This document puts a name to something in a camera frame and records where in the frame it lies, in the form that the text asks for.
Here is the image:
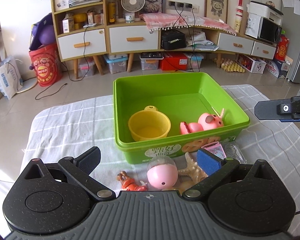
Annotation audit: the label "white shopping bag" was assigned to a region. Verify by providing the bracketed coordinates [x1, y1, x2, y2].
[0, 56, 23, 100]

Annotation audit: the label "red cartoon storage bucket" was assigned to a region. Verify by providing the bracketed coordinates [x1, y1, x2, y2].
[29, 43, 62, 87]

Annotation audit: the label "grey checked table cloth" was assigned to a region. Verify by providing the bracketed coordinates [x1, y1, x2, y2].
[20, 83, 300, 237]

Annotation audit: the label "wooden shelf cabinet white drawers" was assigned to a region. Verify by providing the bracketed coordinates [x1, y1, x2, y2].
[51, 0, 276, 71]

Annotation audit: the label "purple plush toy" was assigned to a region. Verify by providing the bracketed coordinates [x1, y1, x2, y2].
[29, 13, 56, 51]

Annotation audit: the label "beige starfish toy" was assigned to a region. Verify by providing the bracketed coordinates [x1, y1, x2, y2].
[178, 152, 208, 184]

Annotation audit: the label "yellow toy pot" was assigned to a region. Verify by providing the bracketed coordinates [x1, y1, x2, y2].
[128, 106, 171, 141]

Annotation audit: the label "framed cartoon girl picture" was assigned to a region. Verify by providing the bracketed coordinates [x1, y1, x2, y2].
[204, 0, 229, 23]

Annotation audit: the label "white desk fan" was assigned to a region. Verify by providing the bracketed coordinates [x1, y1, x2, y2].
[117, 0, 145, 23]

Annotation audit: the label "orange toy figure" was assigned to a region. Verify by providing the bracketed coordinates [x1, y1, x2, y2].
[116, 171, 148, 191]

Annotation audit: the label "clear bin blue lid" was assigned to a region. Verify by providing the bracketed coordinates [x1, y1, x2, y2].
[103, 54, 128, 74]

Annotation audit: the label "egg tray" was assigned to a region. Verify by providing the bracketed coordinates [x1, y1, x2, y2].
[219, 58, 245, 73]

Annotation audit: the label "black microwave oven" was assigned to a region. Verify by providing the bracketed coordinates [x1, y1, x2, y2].
[245, 13, 282, 44]

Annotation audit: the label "white printer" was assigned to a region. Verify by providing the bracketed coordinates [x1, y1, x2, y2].
[247, 1, 283, 25]

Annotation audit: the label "black power cable on floor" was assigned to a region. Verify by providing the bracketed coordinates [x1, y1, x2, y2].
[34, 82, 69, 100]

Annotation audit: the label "pink checked cloth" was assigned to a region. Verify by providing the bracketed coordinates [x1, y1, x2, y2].
[140, 13, 237, 36]

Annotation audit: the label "pink toy card box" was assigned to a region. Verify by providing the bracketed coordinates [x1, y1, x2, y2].
[202, 141, 226, 159]

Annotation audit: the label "green plastic cookie box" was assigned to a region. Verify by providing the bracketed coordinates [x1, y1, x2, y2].
[113, 72, 250, 164]

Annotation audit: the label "red box under cabinet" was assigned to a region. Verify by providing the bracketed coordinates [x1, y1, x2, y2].
[159, 52, 188, 71]

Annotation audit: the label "clear plastic toy container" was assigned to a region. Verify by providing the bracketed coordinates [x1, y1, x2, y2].
[222, 141, 247, 164]

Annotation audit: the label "black bag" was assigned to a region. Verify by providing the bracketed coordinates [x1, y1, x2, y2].
[161, 29, 187, 50]

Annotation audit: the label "pink capsule ball toy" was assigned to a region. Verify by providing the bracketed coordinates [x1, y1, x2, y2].
[147, 155, 178, 190]

